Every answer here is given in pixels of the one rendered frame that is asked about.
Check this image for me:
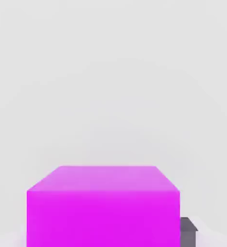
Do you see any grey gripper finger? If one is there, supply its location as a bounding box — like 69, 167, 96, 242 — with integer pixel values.
180, 217, 212, 247

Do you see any small magenta cube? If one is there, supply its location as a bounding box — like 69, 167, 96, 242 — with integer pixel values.
26, 165, 181, 247

